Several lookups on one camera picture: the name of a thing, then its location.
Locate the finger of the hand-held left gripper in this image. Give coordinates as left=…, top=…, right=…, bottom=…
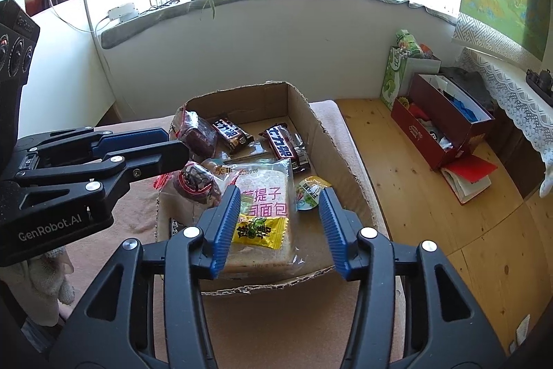
left=16, top=127, right=170, bottom=163
left=14, top=141, right=190, bottom=197

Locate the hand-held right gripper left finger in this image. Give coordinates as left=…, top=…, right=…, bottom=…
left=54, top=185, right=242, bottom=369

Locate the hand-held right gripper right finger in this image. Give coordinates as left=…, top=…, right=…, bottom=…
left=317, top=187, right=506, bottom=369

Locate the yellow candy packet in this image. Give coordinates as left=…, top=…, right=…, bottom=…
left=232, top=217, right=288, bottom=250

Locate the red date snack packet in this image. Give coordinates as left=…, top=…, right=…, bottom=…
left=168, top=104, right=219, bottom=162
left=154, top=160, right=223, bottom=205

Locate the colourful jelly cup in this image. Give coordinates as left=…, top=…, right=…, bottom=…
left=294, top=175, right=332, bottom=212

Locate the brown round pastry packet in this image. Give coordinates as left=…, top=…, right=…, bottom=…
left=202, top=158, right=229, bottom=175

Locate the sliced bread packet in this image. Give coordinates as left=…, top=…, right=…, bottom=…
left=215, top=158, right=304, bottom=275

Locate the brown chocolate bar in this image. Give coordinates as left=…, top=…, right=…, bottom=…
left=211, top=117, right=255, bottom=155
left=258, top=123, right=312, bottom=173

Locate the beige fuzzy cloth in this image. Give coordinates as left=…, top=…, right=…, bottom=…
left=0, top=246, right=76, bottom=324

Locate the white cabinet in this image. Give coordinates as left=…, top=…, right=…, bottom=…
left=17, top=0, right=117, bottom=128

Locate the white power box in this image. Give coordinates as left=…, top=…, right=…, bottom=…
left=107, top=3, right=140, bottom=23

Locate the red cardboard box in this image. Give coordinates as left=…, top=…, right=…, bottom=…
left=391, top=73, right=495, bottom=171

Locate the red notebook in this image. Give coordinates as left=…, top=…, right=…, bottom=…
left=441, top=155, right=499, bottom=205

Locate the green paper bag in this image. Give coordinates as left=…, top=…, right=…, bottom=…
left=380, top=46, right=441, bottom=111

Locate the blue bag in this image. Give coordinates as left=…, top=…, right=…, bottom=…
left=451, top=94, right=485, bottom=123

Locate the dark wooden cabinet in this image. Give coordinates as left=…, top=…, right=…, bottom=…
left=488, top=110, right=545, bottom=201

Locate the dark grey cloth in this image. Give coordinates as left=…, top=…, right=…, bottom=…
left=441, top=66, right=497, bottom=117

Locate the green snack packet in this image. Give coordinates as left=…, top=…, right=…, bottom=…
left=395, top=29, right=422, bottom=57

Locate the lace-covered side table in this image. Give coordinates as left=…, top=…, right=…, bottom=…
left=457, top=47, right=553, bottom=199

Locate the dark tea set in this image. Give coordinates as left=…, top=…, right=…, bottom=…
left=525, top=67, right=553, bottom=95

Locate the white wall socket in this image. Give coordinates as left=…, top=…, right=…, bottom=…
left=515, top=315, right=532, bottom=346

